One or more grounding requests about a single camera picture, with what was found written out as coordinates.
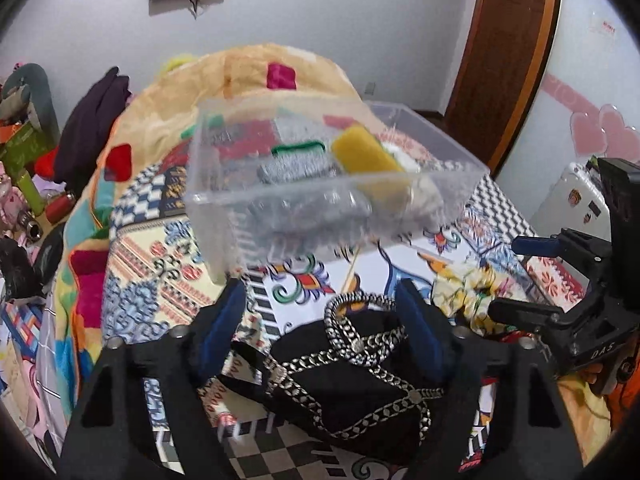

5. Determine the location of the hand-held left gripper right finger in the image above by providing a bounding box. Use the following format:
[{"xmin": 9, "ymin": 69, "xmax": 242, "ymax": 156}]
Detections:
[{"xmin": 395, "ymin": 279, "xmax": 586, "ymax": 480}]

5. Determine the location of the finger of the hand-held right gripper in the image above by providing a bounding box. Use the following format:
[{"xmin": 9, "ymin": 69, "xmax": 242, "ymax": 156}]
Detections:
[
  {"xmin": 487, "ymin": 297, "xmax": 566, "ymax": 333},
  {"xmin": 511, "ymin": 229, "xmax": 610, "ymax": 281}
]

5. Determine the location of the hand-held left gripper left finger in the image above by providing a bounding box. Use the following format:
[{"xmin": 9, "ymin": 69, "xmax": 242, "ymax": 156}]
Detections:
[{"xmin": 55, "ymin": 280, "xmax": 247, "ymax": 480}]

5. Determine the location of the yellow floral scrunchie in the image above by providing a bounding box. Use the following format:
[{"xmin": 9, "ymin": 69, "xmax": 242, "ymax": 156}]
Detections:
[{"xmin": 431, "ymin": 259, "xmax": 507, "ymax": 337}]

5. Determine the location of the black cloth with chain trim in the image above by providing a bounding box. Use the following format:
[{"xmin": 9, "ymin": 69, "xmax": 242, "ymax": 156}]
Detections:
[{"xmin": 219, "ymin": 291, "xmax": 451, "ymax": 467}]

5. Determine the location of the clear plastic container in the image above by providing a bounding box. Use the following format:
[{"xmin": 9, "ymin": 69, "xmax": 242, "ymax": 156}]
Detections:
[{"xmin": 184, "ymin": 99, "xmax": 489, "ymax": 282}]

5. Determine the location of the white soft pad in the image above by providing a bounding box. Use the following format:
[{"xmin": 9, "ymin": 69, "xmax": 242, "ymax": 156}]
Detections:
[{"xmin": 382, "ymin": 142, "xmax": 438, "ymax": 198}]

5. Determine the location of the white suitcase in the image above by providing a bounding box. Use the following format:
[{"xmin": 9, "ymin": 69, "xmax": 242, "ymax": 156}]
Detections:
[{"xmin": 529, "ymin": 160, "xmax": 617, "ymax": 266}]

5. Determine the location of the patterned printed bed cover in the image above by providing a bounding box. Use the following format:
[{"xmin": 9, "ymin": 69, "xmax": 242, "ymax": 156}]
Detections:
[{"xmin": 97, "ymin": 152, "xmax": 593, "ymax": 480}]

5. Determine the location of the grey knit cloth green trim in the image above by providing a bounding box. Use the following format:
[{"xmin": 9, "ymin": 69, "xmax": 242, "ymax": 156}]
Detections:
[{"xmin": 257, "ymin": 141, "xmax": 342, "ymax": 187}]

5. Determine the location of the yellow sponge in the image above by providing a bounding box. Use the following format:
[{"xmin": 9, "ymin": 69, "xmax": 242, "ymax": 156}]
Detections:
[{"xmin": 332, "ymin": 127, "xmax": 412, "ymax": 197}]

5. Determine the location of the brown wooden door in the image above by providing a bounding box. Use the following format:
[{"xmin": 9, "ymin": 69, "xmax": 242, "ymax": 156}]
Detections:
[{"xmin": 444, "ymin": 0, "xmax": 564, "ymax": 177}]

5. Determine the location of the red bottle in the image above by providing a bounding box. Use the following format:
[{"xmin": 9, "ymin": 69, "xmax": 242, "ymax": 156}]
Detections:
[{"xmin": 46, "ymin": 191, "xmax": 77, "ymax": 224}]

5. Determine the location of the black bag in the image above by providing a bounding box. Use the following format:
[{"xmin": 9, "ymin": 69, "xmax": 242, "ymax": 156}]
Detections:
[{"xmin": 0, "ymin": 236, "xmax": 43, "ymax": 302}]

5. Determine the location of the dark purple garment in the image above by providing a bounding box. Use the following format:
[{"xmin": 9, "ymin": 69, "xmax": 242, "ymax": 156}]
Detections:
[{"xmin": 52, "ymin": 66, "xmax": 133, "ymax": 187}]

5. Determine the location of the green box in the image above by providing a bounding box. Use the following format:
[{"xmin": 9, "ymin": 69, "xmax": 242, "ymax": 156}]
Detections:
[{"xmin": 0, "ymin": 124, "xmax": 52, "ymax": 177}]

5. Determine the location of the pink heart wall sticker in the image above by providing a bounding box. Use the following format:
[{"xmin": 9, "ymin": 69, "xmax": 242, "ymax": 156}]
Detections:
[{"xmin": 569, "ymin": 104, "xmax": 640, "ymax": 165}]

